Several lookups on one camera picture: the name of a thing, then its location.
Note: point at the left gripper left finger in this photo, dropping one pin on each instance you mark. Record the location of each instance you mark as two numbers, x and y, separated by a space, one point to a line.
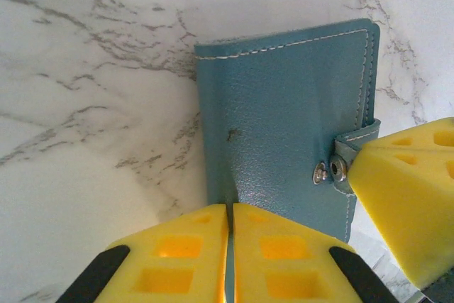
170 257

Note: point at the blue leather card holder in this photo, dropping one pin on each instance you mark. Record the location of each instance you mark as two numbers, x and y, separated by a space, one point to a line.
276 104

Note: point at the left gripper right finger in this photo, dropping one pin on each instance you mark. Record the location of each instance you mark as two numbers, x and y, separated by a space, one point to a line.
283 257

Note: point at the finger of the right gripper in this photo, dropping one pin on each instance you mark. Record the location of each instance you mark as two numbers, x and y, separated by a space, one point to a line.
408 203

